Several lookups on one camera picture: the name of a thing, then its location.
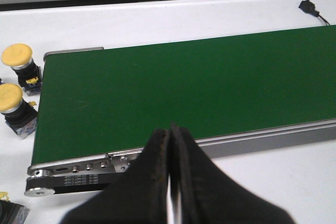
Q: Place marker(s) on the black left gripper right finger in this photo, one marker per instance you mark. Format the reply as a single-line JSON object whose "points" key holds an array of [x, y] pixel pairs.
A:
{"points": [[202, 193]]}

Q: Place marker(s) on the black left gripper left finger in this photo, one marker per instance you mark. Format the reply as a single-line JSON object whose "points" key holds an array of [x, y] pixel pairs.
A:
{"points": [[138, 196]]}

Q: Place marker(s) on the black timing drive belt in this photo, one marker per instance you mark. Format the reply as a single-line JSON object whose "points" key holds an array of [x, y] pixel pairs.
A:
{"points": [[49, 185]]}

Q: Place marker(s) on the green conveyor belt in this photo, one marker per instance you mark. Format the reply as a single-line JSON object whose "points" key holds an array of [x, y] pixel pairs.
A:
{"points": [[99, 101]]}

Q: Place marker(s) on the yellow mushroom push button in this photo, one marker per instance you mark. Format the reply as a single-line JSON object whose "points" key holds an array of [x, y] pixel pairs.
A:
{"points": [[19, 58], [19, 115]]}

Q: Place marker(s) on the aluminium conveyor frame rail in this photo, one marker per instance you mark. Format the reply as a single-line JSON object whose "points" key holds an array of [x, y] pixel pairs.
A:
{"points": [[216, 146]]}

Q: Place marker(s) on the black cable connector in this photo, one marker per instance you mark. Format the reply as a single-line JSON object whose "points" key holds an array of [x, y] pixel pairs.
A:
{"points": [[309, 7]]}

